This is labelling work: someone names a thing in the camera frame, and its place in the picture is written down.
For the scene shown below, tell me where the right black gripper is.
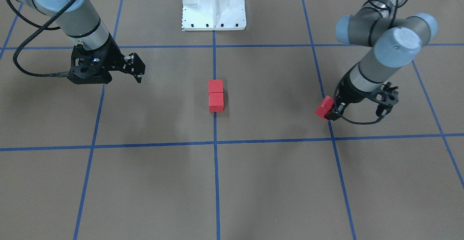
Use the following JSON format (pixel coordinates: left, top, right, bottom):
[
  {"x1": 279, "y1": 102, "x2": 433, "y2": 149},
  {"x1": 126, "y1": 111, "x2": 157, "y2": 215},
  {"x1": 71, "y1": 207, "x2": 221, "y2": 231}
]
[{"x1": 71, "y1": 35, "x2": 146, "y2": 84}]

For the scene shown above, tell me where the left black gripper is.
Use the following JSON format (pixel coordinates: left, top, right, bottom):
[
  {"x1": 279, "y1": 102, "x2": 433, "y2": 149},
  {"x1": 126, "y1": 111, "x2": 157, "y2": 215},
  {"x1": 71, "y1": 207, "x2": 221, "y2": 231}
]
[{"x1": 325, "y1": 70, "x2": 376, "y2": 121}]

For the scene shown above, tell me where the red block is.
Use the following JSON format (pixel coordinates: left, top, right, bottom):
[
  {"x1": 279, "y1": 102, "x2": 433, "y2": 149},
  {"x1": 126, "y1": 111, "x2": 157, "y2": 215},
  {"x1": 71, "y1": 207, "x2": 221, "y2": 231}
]
[
  {"x1": 208, "y1": 92, "x2": 225, "y2": 112},
  {"x1": 315, "y1": 96, "x2": 335, "y2": 121},
  {"x1": 208, "y1": 79, "x2": 224, "y2": 93}
]

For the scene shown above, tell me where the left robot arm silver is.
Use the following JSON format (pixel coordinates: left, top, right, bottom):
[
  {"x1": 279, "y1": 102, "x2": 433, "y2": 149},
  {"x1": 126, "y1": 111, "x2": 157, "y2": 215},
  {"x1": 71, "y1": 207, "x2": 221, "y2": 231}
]
[{"x1": 315, "y1": 0, "x2": 439, "y2": 123}]

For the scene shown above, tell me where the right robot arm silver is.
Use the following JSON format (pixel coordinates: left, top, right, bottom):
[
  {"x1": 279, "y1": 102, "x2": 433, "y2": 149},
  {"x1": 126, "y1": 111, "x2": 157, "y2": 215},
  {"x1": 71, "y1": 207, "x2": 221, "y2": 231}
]
[{"x1": 5, "y1": 0, "x2": 146, "y2": 84}]

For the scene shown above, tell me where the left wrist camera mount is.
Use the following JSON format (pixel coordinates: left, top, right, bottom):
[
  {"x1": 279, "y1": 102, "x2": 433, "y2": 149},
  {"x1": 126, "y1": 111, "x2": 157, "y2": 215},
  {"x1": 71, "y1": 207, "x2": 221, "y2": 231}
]
[{"x1": 373, "y1": 82, "x2": 399, "y2": 118}]

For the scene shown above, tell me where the white pedestal column base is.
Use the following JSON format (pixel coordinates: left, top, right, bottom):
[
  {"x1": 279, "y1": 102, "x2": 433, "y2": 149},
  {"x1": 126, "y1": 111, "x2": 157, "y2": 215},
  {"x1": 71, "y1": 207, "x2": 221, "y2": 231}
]
[{"x1": 181, "y1": 0, "x2": 247, "y2": 31}]

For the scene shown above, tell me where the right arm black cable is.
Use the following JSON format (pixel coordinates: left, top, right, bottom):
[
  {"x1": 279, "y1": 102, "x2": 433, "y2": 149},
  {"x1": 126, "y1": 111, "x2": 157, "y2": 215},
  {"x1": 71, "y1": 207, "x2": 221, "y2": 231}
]
[{"x1": 3, "y1": 0, "x2": 84, "y2": 78}]

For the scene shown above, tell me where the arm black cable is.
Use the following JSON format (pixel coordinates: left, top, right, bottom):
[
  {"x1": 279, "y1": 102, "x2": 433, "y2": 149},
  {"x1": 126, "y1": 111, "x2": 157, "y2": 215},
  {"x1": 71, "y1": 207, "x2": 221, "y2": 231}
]
[
  {"x1": 333, "y1": 0, "x2": 399, "y2": 125},
  {"x1": 3, "y1": 0, "x2": 84, "y2": 78}
]

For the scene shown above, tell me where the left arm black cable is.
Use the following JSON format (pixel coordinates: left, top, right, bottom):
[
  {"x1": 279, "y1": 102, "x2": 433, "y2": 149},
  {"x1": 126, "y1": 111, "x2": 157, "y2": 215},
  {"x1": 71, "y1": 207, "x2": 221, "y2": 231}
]
[{"x1": 333, "y1": 0, "x2": 399, "y2": 125}]

